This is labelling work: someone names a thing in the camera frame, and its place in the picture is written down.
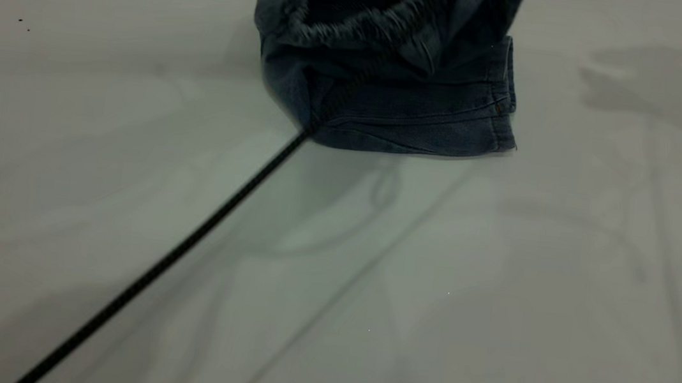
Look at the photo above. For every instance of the blue denim shorts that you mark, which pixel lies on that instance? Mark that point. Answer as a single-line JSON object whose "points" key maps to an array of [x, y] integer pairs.
{"points": [[403, 96]]}

